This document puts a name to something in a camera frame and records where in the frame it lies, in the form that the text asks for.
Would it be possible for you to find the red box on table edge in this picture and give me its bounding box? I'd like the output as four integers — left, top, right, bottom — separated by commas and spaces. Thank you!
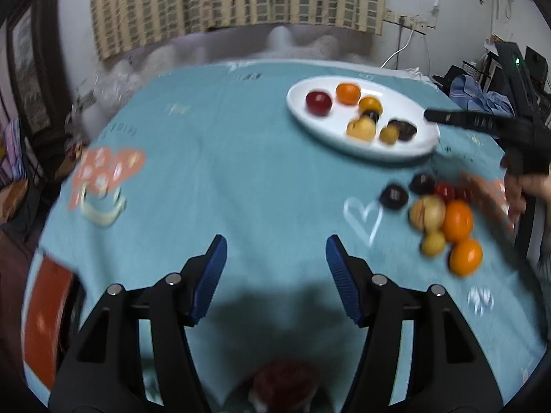
22, 255, 86, 390

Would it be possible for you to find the brownish yellow round fruit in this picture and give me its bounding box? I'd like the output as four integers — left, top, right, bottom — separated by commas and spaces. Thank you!
409, 196, 446, 232

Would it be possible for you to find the dark plum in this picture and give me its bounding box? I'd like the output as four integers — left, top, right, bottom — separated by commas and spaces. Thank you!
409, 172, 436, 196
361, 110, 380, 124

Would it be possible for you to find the teal printed tablecloth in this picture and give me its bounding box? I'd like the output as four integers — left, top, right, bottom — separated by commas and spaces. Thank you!
29, 63, 547, 411

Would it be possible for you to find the large yellow loquat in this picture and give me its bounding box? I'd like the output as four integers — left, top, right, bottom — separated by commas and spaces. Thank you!
346, 117, 376, 142

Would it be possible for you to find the blue clothes pile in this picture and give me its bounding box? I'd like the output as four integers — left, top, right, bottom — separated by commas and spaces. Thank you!
449, 75, 514, 117

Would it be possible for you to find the large dark wrinkled fruit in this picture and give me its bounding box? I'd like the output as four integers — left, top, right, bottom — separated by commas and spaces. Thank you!
387, 118, 417, 142

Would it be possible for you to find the small yellow green fruit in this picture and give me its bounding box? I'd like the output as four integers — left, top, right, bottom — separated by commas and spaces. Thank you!
421, 230, 446, 257

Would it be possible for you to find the yellow orange persimmon fruit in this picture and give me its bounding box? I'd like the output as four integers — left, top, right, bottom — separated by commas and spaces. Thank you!
358, 96, 383, 115

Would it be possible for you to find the white power cable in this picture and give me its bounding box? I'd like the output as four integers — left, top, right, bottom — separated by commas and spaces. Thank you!
379, 25, 418, 70

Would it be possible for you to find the dark framed picture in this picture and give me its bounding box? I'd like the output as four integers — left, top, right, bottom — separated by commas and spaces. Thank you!
7, 0, 70, 140

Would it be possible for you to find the small orange mandarin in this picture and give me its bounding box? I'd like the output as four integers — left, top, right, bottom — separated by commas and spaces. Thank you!
335, 82, 362, 106

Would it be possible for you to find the white oval plate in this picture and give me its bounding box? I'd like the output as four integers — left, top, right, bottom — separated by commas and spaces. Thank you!
287, 76, 441, 162

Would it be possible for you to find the large orange mandarin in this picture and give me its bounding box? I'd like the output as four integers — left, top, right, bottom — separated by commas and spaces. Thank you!
441, 200, 474, 243

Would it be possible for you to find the wall socket strip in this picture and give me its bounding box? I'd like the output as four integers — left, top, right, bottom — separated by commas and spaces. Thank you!
384, 9, 435, 35

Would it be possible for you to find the red cherry tomato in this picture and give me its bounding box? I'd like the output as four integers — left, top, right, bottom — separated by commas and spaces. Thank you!
434, 182, 455, 204
454, 186, 472, 203

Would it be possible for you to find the person's right hand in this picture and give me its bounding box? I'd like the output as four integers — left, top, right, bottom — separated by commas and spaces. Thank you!
504, 172, 551, 224

